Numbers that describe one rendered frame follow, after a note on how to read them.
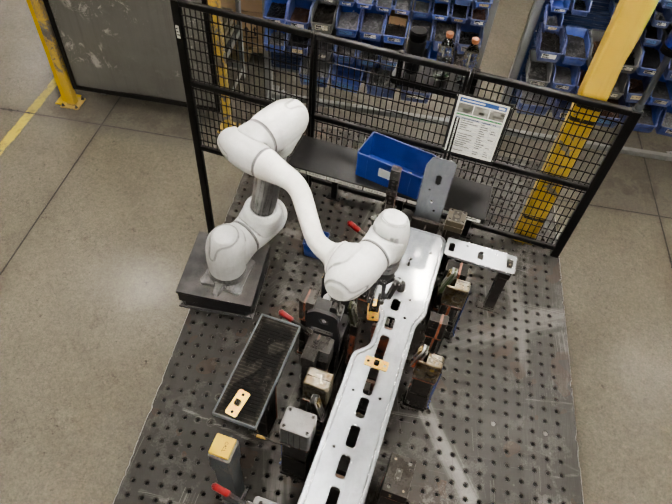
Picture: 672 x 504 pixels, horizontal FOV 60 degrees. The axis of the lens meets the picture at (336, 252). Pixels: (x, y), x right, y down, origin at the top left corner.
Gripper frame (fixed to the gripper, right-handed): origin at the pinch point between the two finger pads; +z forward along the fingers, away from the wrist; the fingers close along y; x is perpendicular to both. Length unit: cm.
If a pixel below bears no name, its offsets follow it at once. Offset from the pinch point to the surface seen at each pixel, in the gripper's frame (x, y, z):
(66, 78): 228, -225, 109
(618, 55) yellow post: 86, 74, -45
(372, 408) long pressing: -24.1, 4.2, 26.3
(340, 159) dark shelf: 91, -19, 25
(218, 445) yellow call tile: -48, -40, 10
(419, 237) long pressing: 53, 18, 27
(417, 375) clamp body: -7.4, 19.7, 31.3
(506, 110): 88, 44, -15
